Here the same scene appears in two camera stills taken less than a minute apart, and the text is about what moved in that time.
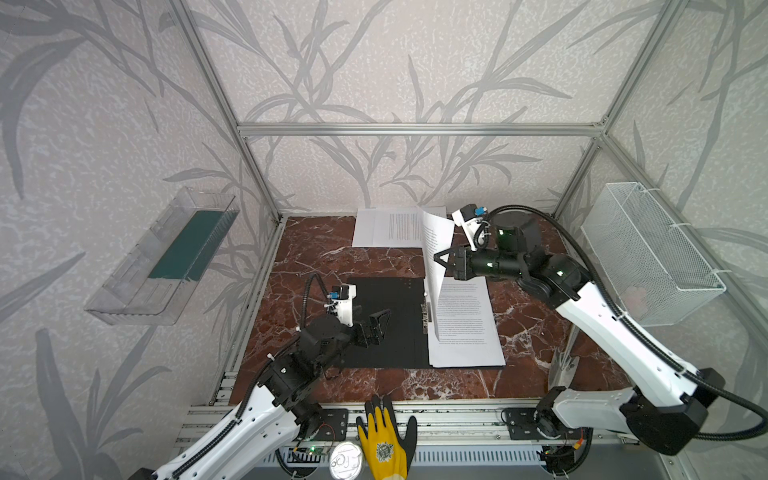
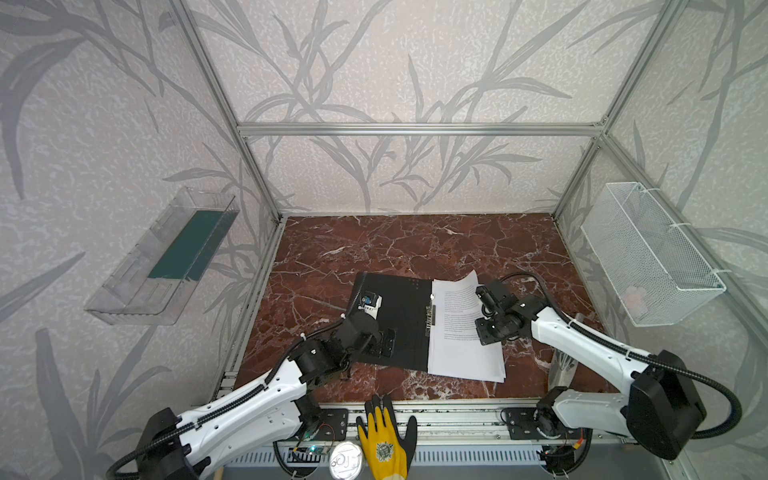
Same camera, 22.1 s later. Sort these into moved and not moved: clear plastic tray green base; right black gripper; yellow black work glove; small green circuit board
Moved: right black gripper
Not moved: small green circuit board; clear plastic tray green base; yellow black work glove
